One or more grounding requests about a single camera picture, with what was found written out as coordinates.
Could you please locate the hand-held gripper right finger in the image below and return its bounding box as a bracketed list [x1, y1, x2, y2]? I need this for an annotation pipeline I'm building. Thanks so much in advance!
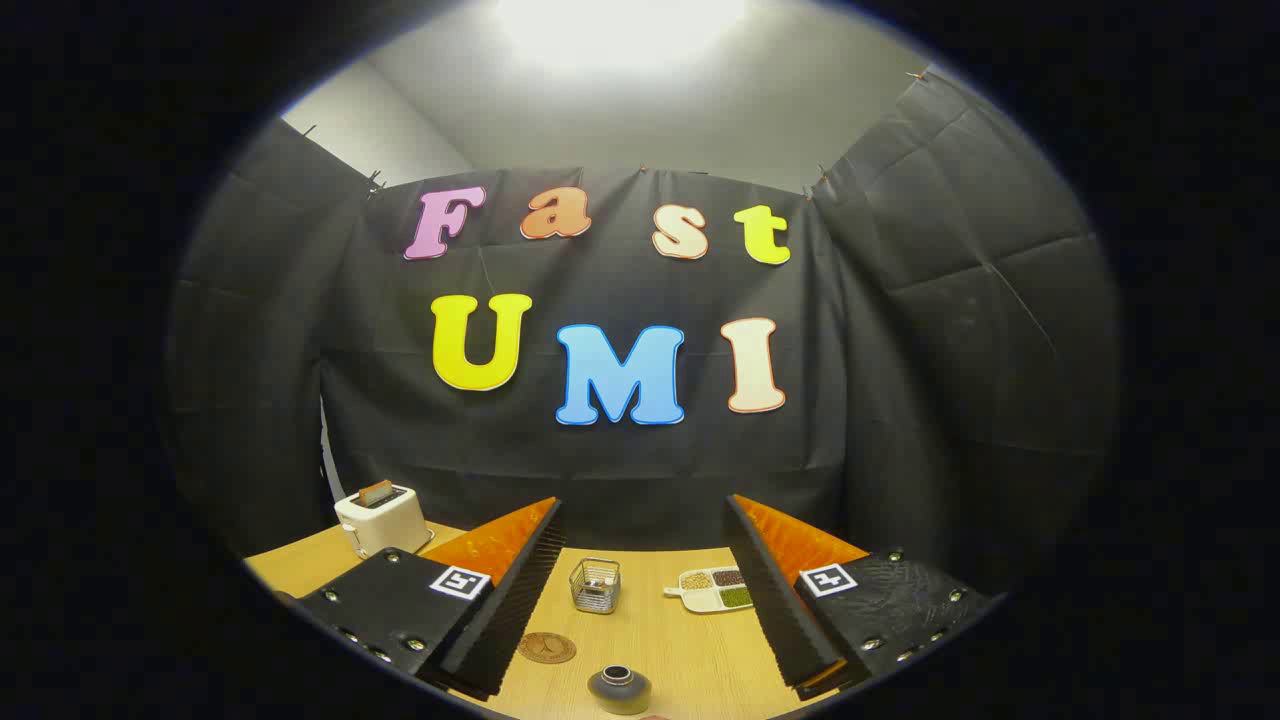
[724, 493, 993, 701]

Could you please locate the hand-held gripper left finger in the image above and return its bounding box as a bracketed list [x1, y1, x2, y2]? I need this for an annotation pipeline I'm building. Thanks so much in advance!
[298, 497, 565, 701]

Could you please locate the round wooden coaster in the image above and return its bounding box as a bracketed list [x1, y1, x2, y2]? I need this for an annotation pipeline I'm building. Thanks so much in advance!
[517, 632, 578, 665]

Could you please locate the silver juice bottle green label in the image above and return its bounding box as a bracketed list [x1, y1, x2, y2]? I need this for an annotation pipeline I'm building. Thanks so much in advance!
[587, 664, 653, 715]

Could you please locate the white divided dish with beans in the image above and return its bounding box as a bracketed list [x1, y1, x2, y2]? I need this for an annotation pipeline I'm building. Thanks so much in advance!
[663, 566, 756, 614]

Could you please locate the wooden table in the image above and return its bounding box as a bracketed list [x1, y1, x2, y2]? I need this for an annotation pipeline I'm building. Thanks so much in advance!
[245, 520, 841, 720]

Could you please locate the cream toaster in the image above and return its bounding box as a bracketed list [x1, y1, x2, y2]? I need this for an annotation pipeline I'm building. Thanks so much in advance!
[334, 484, 433, 559]

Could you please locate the wire mesh basket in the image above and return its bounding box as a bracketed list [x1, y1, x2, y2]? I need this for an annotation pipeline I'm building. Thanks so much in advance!
[569, 557, 622, 614]

